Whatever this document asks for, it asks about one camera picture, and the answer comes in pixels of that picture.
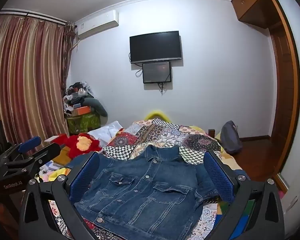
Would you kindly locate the green patterned cloth cover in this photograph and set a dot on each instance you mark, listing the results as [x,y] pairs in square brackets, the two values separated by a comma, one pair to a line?
[83,123]

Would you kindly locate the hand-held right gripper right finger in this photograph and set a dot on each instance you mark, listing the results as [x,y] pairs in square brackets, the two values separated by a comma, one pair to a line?
[220,177]

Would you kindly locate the blue denim jacket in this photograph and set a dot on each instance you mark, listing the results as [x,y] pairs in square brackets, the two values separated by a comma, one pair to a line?
[145,187]

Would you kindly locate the brown cloth with orange edge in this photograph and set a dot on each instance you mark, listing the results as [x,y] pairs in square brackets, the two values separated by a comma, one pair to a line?
[62,156]

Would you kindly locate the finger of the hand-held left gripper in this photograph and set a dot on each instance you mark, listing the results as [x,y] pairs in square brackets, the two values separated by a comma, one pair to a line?
[30,143]
[48,152]

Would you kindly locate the orange box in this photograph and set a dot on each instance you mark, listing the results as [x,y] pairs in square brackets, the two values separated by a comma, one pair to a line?
[81,110]

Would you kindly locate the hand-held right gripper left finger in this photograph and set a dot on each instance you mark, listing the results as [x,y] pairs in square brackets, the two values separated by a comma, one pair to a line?
[86,176]

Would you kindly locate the red plush toy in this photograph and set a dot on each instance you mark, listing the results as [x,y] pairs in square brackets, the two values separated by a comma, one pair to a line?
[83,142]

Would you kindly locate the white wall air conditioner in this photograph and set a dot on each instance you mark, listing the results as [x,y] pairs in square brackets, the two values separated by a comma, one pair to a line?
[97,25]

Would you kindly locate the large black wall television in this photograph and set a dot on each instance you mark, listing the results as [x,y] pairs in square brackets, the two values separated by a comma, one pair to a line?
[155,47]

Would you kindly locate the striped red and gold curtain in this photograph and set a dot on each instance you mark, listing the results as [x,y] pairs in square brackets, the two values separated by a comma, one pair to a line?
[27,80]

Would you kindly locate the wooden door frame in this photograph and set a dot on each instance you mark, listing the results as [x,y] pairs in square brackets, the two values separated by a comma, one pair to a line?
[287,85]

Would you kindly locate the grey backpack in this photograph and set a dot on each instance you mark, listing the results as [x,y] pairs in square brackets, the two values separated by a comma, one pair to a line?
[230,137]

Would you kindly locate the wooden bed post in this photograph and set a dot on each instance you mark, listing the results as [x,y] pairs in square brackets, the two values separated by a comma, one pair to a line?
[211,133]

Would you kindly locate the small black wall monitor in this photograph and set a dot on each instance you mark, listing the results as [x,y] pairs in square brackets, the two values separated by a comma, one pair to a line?
[156,72]

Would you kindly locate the yellow cloth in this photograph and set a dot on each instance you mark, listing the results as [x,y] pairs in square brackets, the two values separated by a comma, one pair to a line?
[56,173]

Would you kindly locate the patchwork printed blanket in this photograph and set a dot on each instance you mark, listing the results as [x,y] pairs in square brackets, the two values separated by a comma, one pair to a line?
[165,135]

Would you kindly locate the white pillow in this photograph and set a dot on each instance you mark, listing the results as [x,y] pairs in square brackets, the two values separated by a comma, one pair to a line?
[103,133]

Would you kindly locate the curtain rail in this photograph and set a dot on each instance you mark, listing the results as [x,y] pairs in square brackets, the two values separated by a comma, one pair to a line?
[32,15]

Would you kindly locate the wooden overhead cabinet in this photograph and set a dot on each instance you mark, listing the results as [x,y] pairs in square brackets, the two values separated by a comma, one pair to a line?
[252,2]

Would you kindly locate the yellow bed headboard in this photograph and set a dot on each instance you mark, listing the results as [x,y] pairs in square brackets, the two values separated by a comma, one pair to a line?
[157,113]

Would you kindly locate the pile of clutter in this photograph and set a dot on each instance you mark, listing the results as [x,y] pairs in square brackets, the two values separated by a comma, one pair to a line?
[76,93]

